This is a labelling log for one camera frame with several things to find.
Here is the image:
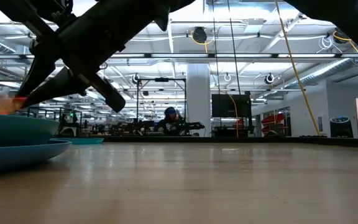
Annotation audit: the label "left arm's black gripper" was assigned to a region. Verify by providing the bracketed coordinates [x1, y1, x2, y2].
[0, 0, 155, 113]

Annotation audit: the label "teal bowl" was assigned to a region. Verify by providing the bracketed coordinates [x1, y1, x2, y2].
[0, 113, 60, 149]

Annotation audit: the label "clear blue small plate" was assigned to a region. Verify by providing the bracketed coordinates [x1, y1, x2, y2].
[52, 137, 105, 146]

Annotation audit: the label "black machine green light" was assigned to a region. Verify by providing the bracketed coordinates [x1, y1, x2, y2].
[59, 108, 83, 138]

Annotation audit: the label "large blue plastic plate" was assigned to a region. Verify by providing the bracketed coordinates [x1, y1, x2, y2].
[0, 139, 73, 174]

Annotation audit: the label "person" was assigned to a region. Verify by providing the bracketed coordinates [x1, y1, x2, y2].
[153, 106, 186, 137]

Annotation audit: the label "white square column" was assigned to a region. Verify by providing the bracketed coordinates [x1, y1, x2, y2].
[186, 63, 211, 138]

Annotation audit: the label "long ceiling light strip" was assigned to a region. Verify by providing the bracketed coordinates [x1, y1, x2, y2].
[0, 53, 358, 60]

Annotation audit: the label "black monitor screen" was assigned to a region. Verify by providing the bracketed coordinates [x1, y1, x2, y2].
[211, 94, 252, 118]

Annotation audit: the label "red storage bins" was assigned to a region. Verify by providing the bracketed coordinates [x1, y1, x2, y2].
[261, 113, 286, 133]

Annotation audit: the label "black round bin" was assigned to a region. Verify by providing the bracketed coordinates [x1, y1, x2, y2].
[329, 115, 354, 139]

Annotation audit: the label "black gantry frame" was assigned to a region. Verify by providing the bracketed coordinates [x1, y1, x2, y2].
[136, 77, 187, 138]

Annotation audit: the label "black reel yellow cord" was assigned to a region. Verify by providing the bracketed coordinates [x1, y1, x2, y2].
[190, 26, 214, 54]
[333, 27, 358, 54]

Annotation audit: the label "black hanging cable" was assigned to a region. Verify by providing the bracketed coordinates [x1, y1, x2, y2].
[212, 0, 221, 95]
[227, 0, 241, 96]

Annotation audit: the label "thin orange cable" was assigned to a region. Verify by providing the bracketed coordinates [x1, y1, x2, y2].
[227, 94, 239, 138]

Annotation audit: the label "black aluminium rig frame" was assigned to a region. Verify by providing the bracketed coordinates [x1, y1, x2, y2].
[50, 135, 358, 149]

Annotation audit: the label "yellow hanging hose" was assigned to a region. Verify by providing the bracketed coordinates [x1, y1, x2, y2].
[274, 0, 320, 137]

